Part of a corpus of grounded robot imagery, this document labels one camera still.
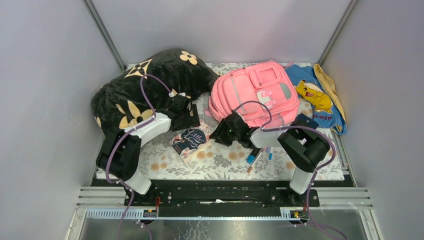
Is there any white marker with brown cap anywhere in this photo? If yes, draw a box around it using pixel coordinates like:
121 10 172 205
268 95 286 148
247 151 263 174

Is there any floral table mat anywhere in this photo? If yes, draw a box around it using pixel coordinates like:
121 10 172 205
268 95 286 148
96 62 345 182

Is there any blue Pokemon t-shirt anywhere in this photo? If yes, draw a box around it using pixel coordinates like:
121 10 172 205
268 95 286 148
285 64 348 135

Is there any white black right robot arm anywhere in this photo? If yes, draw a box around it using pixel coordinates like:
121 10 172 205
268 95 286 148
210 113 336 206

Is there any black highlighter with blue cap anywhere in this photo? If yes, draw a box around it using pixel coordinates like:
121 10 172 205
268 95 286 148
246 148 262 164

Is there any pink student backpack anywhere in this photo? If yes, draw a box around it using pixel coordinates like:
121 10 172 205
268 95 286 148
208 61 300 128

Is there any white marker with blue cap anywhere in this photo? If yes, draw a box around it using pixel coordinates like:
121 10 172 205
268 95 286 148
268 147 274 161

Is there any navy blue wallet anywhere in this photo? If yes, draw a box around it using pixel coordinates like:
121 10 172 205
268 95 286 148
292 113 319 129

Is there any black pillow with beige flowers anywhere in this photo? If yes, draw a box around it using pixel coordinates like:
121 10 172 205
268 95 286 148
90 48 218 134

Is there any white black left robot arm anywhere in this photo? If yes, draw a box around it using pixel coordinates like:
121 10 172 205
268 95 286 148
96 93 201 206

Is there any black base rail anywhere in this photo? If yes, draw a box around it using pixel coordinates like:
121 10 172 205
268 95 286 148
89 180 325 218

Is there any Little Women book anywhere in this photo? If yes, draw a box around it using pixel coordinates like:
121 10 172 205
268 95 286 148
169 120 214 163

